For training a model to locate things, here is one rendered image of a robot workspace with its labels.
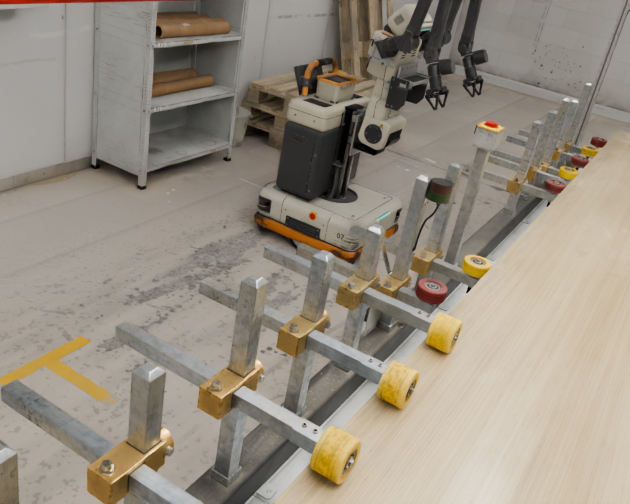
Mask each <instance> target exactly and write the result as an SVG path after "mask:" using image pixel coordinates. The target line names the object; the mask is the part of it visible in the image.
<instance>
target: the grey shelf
mask: <svg viewBox="0 0 630 504"><path fill-rule="evenodd" d="M198 1H199V2H198ZM200 1H201V5H200ZM249 1H250V0H245V3H244V0H188V1H143V2H98V3H96V5H95V48H94V91H93V134H92V164H91V168H93V169H98V168H100V165H99V164H97V163H96V154H97V158H98V159H100V160H103V161H105V162H107V163H109V164H112V165H114V166H116V167H118V168H121V169H123V170H125V171H128V172H130V173H132V174H134V175H137V176H138V185H137V188H138V189H140V190H144V189H146V178H147V172H150V171H153V170H156V169H159V168H161V167H164V166H167V165H170V164H175V163H179V162H183V161H187V160H190V159H193V158H197V157H200V156H203V155H207V154H210V153H213V152H216V151H220V150H223V149H227V155H226V157H224V158H223V160H224V161H227V162H228V161H231V158H230V157H231V149H232V141H233V132H234V124H235V116H236V108H237V99H238V91H239V83H240V75H241V67H242V58H243V50H244V42H245V34H246V25H247V17H248V9H249ZM100 3H101V8H100ZM192 5H193V7H192ZM243 8H244V12H243ZM197 10H198V11H197ZM190 11H196V12H197V13H198V14H199V12H200V14H208V15H209V16H210V17H223V18H224V19H225V20H226V22H228V23H229V24H230V27H231V29H230V32H229V33H228V34H217V35H203V36H188V37H174V38H159V39H158V38H156V37H155V35H156V19H157V12H190ZM154 16H155V17H154ZM242 16H243V20H242ZM149 19H150V20H149ZM149 23H150V24H149ZM146 24H147V30H146ZM241 25H242V29H241ZM153 27H154V28H153ZM153 31H154V32H153ZM99 41H100V46H99ZM239 42H240V45H239ZM194 45H195V46H194ZM196 46H197V50H196ZM238 50H239V54H238ZM188 52H189V54H188ZM193 54H194V55H193ZM193 57H194V58H193ZM195 57H196V61H195ZM237 58H238V62H237ZM187 63H188V65H187ZM192 65H193V66H192ZM236 67H237V71H236ZM189 68H195V69H196V70H197V73H198V74H197V75H198V76H202V75H207V74H210V75H212V76H213V78H214V84H213V85H211V86H207V87H202V88H197V89H191V90H186V91H181V92H176V93H171V94H166V95H161V96H156V97H152V82H153V73H157V72H165V71H173V70H181V69H189ZM150 74H151V75H150ZM235 75H236V79H235ZM143 77H144V83H143ZM150 77H151V78H150ZM98 79H99V84H98ZM234 84H235V88H234ZM145 87H146V88H145ZM145 90H146V91H145ZM149 91H150V92H149ZM142 94H143V99H142ZM149 94H150V95H149ZM232 101H233V104H232ZM231 109H232V113H231ZM183 110H184V112H183ZM188 112H189V113H188ZM190 112H191V116H190ZM97 117H98V121H97ZM230 118H231V121H230ZM182 122H183V124H182ZM187 122H188V123H187ZM189 123H190V127H189ZM187 125H188V126H187ZM229 126H230V130H229ZM228 134H229V138H228ZM144 174H145V175H144ZM140 177H141V178H140ZM144 177H145V178H144Z"/></svg>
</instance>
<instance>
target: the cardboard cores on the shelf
mask: <svg viewBox="0 0 630 504"><path fill-rule="evenodd" d="M230 29H231V27H230V24H229V23H228V22H226V20H225V19H224V18H223V17H210V16H209V15H208V14H198V13H197V12H196V11H190V12H157V19H156V35H155V37H156V38H158V39H159V38H174V37H188V36H203V35H217V34H228V33H229V32H230ZM197 74H198V73H197V70H196V69H195V68H189V69H181V70H173V71H165V72H157V73H153V82H152V97H156V96H161V95H166V94H171V93H176V92H181V91H186V90H191V89H197V88H202V87H207V86H211V85H213V84H214V78H213V76H212V75H210V74H207V75H202V76H198V75H197Z"/></svg>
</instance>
